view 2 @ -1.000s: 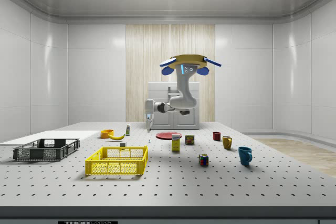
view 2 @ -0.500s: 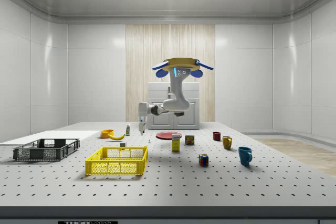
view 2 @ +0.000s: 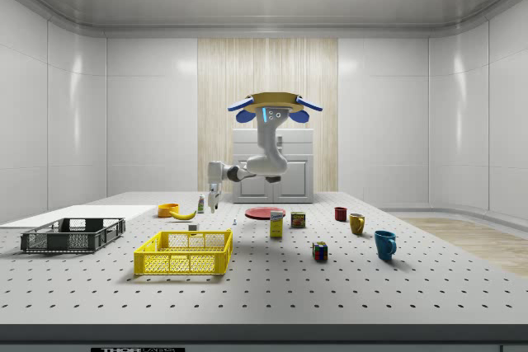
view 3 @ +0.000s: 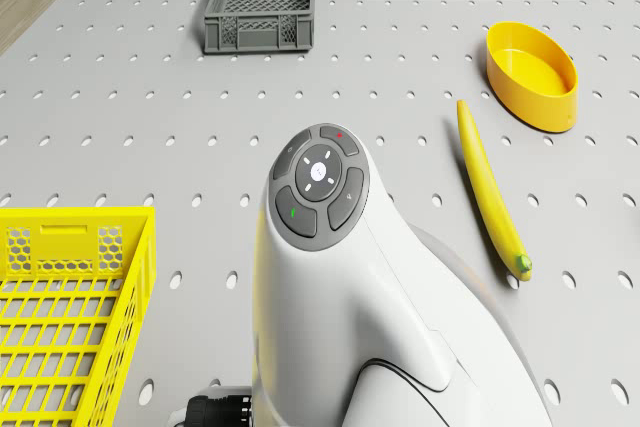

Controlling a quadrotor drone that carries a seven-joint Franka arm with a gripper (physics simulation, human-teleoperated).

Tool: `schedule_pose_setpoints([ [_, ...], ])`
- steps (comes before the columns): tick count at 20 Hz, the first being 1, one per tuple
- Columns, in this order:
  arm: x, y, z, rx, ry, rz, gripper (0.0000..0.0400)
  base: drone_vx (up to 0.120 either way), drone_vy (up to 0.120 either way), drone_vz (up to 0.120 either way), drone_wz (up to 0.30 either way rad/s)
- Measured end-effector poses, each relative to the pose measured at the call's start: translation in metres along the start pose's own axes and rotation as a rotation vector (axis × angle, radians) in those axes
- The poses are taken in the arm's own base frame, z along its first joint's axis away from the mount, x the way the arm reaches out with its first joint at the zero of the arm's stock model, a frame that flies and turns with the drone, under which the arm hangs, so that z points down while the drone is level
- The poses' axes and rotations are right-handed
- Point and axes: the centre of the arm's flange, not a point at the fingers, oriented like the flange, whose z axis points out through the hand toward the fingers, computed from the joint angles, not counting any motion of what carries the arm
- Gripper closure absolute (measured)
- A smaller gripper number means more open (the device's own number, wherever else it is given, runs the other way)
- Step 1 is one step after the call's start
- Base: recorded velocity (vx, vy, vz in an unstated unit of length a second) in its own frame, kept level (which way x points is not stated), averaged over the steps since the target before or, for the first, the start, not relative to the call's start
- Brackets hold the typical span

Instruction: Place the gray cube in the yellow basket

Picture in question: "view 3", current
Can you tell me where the dark grey basket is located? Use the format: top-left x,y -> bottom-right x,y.
202,0 -> 318,55

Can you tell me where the banana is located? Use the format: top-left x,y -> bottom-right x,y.
455,99 -> 534,283

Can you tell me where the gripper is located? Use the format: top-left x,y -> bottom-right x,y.
168,385 -> 256,427

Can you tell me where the yellow basket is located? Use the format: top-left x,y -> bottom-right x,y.
0,206 -> 158,427

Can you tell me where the yellow bowl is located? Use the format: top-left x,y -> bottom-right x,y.
486,20 -> 580,134

